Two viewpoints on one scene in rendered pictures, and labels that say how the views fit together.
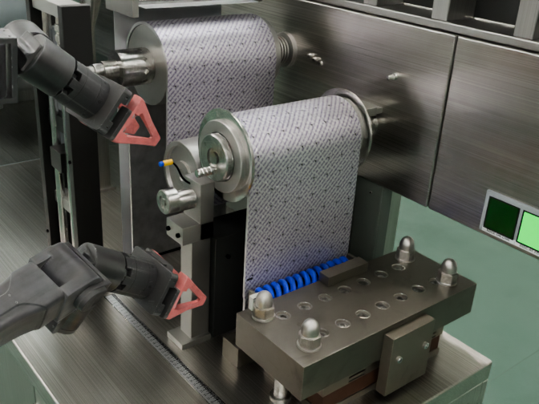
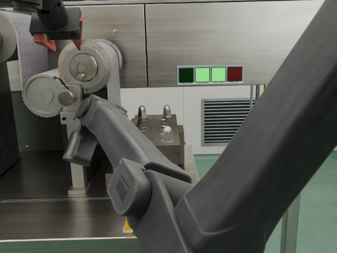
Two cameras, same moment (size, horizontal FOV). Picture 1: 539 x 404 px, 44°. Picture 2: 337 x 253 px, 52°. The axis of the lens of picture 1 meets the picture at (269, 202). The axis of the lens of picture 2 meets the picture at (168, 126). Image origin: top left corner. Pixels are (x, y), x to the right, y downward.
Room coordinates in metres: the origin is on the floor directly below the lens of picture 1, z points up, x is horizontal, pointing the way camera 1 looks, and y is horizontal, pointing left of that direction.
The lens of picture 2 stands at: (0.17, 0.68, 1.33)
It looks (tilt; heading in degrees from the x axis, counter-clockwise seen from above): 15 degrees down; 310
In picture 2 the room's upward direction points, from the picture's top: 1 degrees counter-clockwise
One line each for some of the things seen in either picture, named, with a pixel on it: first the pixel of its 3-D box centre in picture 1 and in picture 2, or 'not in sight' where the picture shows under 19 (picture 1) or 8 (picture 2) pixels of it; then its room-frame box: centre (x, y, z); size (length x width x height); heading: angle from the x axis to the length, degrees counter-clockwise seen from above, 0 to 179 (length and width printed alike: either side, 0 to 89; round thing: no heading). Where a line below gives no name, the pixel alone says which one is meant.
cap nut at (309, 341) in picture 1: (310, 332); (167, 133); (0.80, -0.07, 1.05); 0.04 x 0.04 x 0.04
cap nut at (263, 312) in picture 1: (264, 303); not in sight; (0.87, 0.00, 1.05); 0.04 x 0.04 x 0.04
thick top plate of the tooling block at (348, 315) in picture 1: (361, 312); (154, 135); (0.94, -0.16, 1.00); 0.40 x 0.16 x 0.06; 130
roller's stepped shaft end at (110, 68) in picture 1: (99, 70); not in sight; (1.11, 0.30, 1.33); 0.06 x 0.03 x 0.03; 130
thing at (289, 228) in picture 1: (301, 230); (115, 106); (1.01, -0.06, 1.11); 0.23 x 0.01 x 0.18; 130
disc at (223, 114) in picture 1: (224, 155); (84, 67); (0.98, 0.07, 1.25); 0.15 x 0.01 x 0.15; 40
